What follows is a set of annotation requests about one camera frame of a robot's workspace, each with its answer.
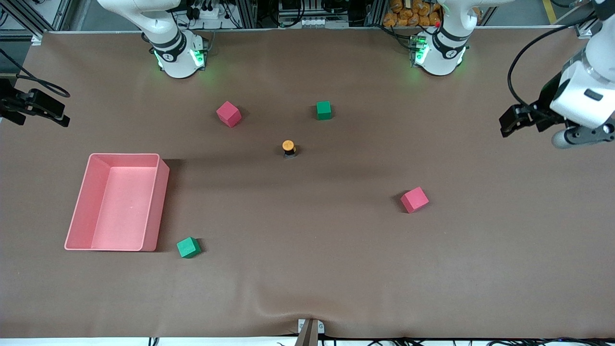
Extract pink plastic bin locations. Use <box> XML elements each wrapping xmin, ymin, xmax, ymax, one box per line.
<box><xmin>64</xmin><ymin>153</ymin><xmax>170</xmax><ymax>252</ymax></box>

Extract pink foam cube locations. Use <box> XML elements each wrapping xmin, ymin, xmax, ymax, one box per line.
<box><xmin>400</xmin><ymin>186</ymin><xmax>430</xmax><ymax>214</ymax></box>
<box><xmin>216</xmin><ymin>101</ymin><xmax>242</xmax><ymax>128</ymax></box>

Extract orange mesh bag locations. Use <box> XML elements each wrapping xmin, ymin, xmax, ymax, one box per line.
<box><xmin>383</xmin><ymin>0</ymin><xmax>443</xmax><ymax>28</ymax></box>

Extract white connector block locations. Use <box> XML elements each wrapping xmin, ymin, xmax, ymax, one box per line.
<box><xmin>295</xmin><ymin>17</ymin><xmax>349</xmax><ymax>28</ymax></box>

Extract brown table mat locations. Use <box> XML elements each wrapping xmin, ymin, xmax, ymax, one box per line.
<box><xmin>0</xmin><ymin>26</ymin><xmax>615</xmax><ymax>339</ymax></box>

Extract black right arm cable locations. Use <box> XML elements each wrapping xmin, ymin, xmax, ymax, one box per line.
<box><xmin>0</xmin><ymin>48</ymin><xmax>72</xmax><ymax>98</ymax></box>

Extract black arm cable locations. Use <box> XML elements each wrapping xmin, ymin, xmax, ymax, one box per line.
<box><xmin>0</xmin><ymin>48</ymin><xmax>72</xmax><ymax>98</ymax></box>
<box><xmin>508</xmin><ymin>14</ymin><xmax>596</xmax><ymax>109</ymax></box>

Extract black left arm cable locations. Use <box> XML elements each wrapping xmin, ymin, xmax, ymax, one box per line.
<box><xmin>508</xmin><ymin>14</ymin><xmax>596</xmax><ymax>109</ymax></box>

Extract aluminium frame profile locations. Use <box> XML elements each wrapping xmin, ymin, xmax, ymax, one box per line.
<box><xmin>560</xmin><ymin>0</ymin><xmax>615</xmax><ymax>39</ymax></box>
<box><xmin>0</xmin><ymin>0</ymin><xmax>49</xmax><ymax>45</ymax></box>

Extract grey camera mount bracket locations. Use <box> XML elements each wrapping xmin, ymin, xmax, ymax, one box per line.
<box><xmin>294</xmin><ymin>319</ymin><xmax>325</xmax><ymax>346</ymax></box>

